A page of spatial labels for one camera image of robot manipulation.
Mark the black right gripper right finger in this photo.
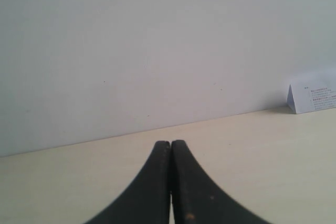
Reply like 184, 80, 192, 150
171, 140, 267, 224

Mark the folded white paper card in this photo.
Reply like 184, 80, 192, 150
287, 67, 335, 114

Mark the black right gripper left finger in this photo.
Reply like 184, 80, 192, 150
87, 141, 171, 224

